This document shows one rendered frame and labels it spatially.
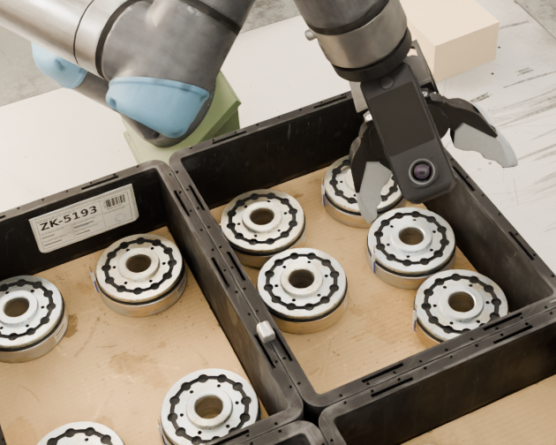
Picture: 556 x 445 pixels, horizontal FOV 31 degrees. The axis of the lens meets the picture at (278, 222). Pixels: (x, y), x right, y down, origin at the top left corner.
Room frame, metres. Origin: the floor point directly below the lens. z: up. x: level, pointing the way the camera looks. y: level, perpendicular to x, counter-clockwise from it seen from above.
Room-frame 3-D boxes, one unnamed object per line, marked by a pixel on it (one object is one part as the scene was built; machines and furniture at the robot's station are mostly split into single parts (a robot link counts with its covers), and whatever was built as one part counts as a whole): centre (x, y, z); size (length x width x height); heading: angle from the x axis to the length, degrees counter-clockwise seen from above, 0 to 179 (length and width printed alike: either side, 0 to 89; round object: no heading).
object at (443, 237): (0.79, -0.15, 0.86); 0.10 x 0.10 x 0.01
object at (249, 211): (0.84, 0.02, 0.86); 0.05 x 0.05 x 0.01
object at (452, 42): (1.35, -0.29, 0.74); 0.16 x 0.12 x 0.07; 24
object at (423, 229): (0.79, -0.15, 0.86); 0.05 x 0.05 x 0.01
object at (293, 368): (0.76, -0.08, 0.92); 0.40 x 0.30 x 0.02; 21
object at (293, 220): (0.84, 0.02, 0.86); 0.10 x 0.10 x 0.01
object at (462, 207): (0.76, -0.08, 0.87); 0.40 x 0.30 x 0.11; 21
